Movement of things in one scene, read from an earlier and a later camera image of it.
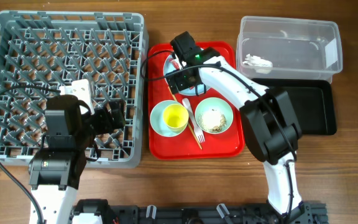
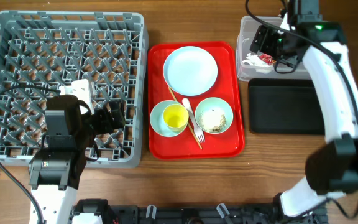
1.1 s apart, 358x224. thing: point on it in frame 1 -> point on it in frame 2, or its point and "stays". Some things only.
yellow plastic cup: (176, 117) stays
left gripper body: (100, 122) stays
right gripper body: (181, 78) -> (273, 42)
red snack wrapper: (174, 63) -> (267, 58)
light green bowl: (214, 115) stays
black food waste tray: (311, 103) stays
